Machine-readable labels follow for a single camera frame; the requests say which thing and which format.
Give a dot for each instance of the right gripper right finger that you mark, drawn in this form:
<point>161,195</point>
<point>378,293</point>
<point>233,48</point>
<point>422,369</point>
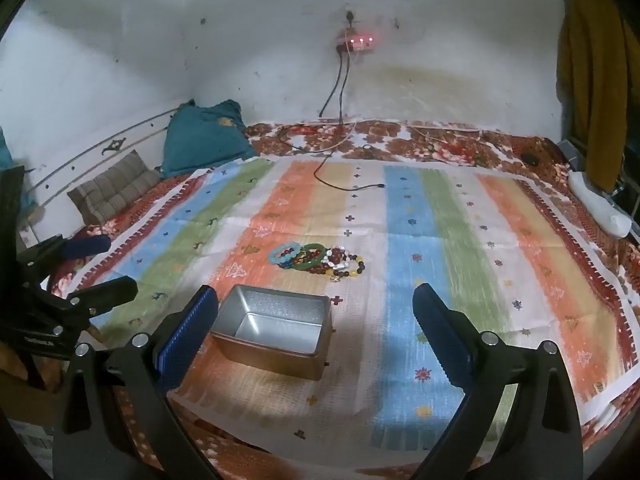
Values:
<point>542,437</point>

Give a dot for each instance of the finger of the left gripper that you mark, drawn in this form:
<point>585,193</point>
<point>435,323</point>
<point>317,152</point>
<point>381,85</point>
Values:
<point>59,248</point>
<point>94,300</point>

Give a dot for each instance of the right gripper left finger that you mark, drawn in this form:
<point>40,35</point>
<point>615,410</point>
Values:
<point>91,438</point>

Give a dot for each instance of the green jade bangle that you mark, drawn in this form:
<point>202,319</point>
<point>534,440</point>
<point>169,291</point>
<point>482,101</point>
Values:
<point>310,255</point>

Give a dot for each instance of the brown striped cushion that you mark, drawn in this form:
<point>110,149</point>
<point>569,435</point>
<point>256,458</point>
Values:
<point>118,187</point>

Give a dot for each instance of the cardboard box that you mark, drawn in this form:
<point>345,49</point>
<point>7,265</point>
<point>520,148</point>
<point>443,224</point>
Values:
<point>31,412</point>

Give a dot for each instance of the teal pillow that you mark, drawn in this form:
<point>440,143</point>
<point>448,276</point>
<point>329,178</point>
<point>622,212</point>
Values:
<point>204,137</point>

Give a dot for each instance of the silver metal tin box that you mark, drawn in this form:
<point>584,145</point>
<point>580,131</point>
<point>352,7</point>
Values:
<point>287,333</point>

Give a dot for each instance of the small black object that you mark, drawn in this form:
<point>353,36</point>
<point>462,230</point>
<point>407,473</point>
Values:
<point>530,159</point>

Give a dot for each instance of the mustard hanging garment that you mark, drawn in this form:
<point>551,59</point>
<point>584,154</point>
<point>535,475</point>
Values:
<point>598,83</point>

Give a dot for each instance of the wall power strip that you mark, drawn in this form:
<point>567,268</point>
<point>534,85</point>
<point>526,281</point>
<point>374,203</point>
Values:
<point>355,43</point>

